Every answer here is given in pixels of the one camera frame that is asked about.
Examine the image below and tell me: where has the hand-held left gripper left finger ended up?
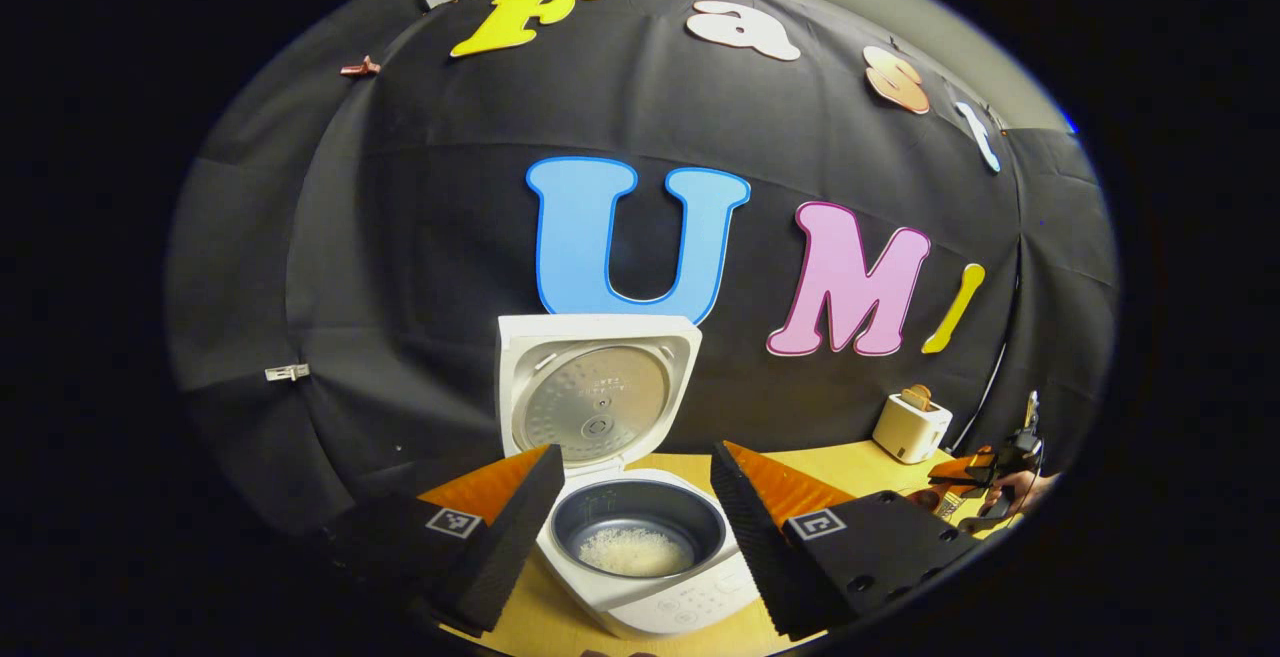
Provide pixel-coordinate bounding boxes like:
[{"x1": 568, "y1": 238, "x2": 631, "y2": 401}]
[{"x1": 322, "y1": 444, "x2": 567, "y2": 636}]

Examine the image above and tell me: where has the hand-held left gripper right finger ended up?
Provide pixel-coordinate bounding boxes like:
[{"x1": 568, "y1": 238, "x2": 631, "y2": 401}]
[{"x1": 710, "y1": 440, "x2": 983, "y2": 641}]

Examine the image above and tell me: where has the white rice cooker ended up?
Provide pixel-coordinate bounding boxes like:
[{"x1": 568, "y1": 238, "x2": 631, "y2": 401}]
[{"x1": 497, "y1": 313, "x2": 763, "y2": 638}]

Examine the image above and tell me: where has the white toaster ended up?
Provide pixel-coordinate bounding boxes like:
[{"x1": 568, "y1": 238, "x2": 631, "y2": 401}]
[{"x1": 872, "y1": 392, "x2": 954, "y2": 465}]

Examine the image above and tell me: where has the black backdrop cloth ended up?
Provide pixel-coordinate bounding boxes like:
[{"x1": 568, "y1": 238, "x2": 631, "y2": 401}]
[{"x1": 165, "y1": 0, "x2": 1119, "y2": 538}]

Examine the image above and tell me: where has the white cable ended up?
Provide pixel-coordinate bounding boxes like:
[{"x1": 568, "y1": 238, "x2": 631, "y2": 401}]
[{"x1": 950, "y1": 337, "x2": 1013, "y2": 454}]

